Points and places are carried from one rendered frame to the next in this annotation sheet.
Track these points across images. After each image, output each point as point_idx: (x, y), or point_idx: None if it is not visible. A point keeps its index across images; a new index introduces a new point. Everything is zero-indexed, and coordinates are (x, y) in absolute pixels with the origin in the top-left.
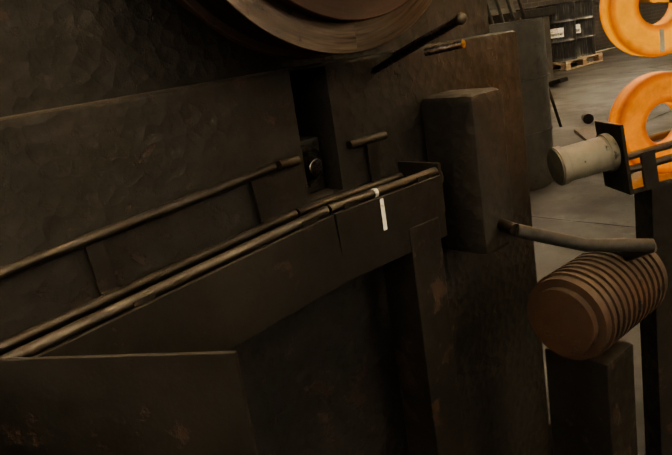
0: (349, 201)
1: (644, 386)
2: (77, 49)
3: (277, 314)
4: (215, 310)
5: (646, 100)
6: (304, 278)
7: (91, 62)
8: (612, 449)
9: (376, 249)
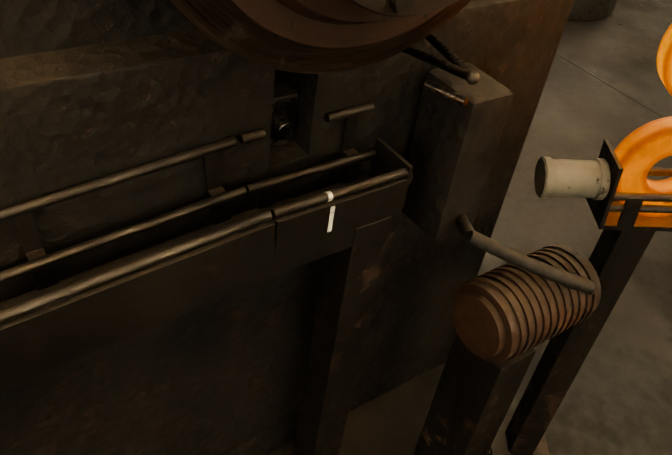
0: (297, 207)
1: (542, 358)
2: None
3: (193, 304)
4: (129, 306)
5: (662, 148)
6: (229, 276)
7: (46, 11)
8: (478, 421)
9: (313, 247)
